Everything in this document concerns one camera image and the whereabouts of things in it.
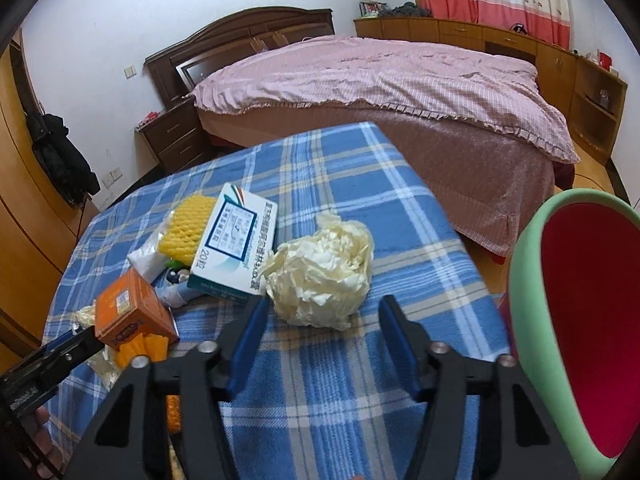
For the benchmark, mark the red item on nightstand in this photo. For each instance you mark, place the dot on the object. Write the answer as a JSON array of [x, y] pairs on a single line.
[[146, 121]]

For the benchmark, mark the row of wooden cabinets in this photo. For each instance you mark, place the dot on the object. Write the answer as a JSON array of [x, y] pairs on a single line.
[[450, 30]]

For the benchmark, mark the blue green plastic toy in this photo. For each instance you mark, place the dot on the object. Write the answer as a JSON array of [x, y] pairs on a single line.
[[176, 282]]

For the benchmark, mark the orange cardboard box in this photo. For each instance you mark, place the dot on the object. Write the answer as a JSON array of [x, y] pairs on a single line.
[[130, 305]]

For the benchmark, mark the dark wooden nightstand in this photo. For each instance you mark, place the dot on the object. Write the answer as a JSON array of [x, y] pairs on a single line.
[[175, 135]]

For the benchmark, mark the bed with pink cover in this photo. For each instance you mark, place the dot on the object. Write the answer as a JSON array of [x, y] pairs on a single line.
[[375, 75]]

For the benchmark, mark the dark wooden headboard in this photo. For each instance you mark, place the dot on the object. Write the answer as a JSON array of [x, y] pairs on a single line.
[[215, 35]]

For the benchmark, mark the person's left hand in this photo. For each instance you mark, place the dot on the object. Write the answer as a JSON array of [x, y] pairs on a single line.
[[41, 432]]

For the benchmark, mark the green bin with red inside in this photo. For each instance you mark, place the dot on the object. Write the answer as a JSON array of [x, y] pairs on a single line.
[[585, 310]]

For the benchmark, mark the small photo frame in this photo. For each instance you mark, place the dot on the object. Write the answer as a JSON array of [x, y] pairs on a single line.
[[371, 8]]

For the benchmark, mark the blue plaid blanket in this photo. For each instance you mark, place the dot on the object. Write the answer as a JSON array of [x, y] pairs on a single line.
[[350, 170]]

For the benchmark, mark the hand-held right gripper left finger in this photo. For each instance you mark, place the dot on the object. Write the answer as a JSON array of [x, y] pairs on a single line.
[[245, 355]]

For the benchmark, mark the cream paper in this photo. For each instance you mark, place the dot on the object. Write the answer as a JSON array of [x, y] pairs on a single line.
[[320, 270]]

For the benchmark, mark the cream plastic bag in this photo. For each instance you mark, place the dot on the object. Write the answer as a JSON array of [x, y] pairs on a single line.
[[107, 369]]

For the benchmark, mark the white wall socket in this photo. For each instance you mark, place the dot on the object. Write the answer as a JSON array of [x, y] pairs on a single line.
[[112, 178]]

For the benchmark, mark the wooden wardrobe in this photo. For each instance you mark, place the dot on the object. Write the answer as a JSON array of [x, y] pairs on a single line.
[[25, 240]]

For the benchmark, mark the white plastic packet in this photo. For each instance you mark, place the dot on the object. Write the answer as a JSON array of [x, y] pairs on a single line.
[[147, 260]]

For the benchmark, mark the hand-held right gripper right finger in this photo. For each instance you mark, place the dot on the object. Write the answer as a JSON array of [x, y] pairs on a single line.
[[400, 350]]

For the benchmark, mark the open wooden shelf cabinet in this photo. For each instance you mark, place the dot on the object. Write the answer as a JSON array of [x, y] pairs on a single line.
[[595, 105]]

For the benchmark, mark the dark clothes pile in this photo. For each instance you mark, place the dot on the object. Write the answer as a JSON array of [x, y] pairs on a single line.
[[407, 10]]

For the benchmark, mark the white cardboard box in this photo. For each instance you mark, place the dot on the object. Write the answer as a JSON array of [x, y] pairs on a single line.
[[235, 240]]

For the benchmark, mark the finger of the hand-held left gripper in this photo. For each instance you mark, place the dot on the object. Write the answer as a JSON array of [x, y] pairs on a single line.
[[70, 346]]

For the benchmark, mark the black jacket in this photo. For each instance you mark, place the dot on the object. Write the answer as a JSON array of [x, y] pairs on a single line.
[[60, 160]]

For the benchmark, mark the bed with brown skirt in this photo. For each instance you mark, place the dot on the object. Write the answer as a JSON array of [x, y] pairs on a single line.
[[450, 170]]

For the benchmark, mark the wall light switch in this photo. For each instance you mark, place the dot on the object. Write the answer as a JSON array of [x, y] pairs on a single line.
[[130, 72]]

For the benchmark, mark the yellow foam fruit net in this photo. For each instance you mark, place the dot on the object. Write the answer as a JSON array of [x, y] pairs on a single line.
[[185, 230]]

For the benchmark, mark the orange paper scrap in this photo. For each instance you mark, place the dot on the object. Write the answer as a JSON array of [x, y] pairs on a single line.
[[145, 349]]

